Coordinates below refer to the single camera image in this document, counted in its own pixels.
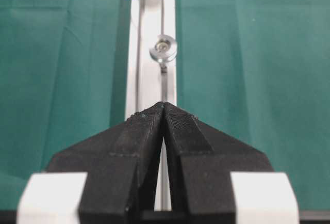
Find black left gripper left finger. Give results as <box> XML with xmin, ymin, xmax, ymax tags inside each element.
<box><xmin>46</xmin><ymin>102</ymin><xmax>164</xmax><ymax>223</ymax></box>

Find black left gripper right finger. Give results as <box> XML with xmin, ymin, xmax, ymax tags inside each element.
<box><xmin>163</xmin><ymin>103</ymin><xmax>274</xmax><ymax>223</ymax></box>

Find silver pulley shaft left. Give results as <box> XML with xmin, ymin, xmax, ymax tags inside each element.
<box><xmin>149</xmin><ymin>34</ymin><xmax>178</xmax><ymax>74</ymax></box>

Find green cloth table cover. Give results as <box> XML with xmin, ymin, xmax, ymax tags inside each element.
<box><xmin>1</xmin><ymin>0</ymin><xmax>329</xmax><ymax>210</ymax></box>

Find silver aluminium extrusion rail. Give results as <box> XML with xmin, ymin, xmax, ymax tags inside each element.
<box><xmin>124</xmin><ymin>0</ymin><xmax>181</xmax><ymax>212</ymax></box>

